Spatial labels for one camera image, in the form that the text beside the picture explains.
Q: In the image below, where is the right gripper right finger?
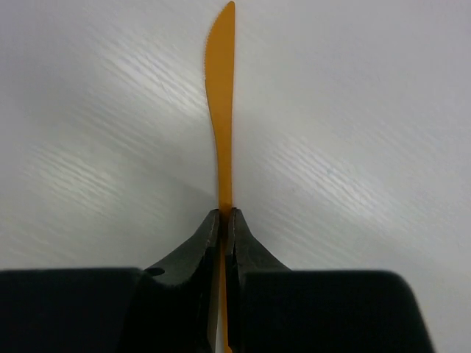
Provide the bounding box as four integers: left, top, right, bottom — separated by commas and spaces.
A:
225, 209, 433, 352

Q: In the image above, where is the yellow plastic knife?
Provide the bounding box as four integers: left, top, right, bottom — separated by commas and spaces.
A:
204, 1, 236, 352

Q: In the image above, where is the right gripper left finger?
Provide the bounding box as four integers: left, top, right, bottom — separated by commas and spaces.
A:
1, 210, 220, 352

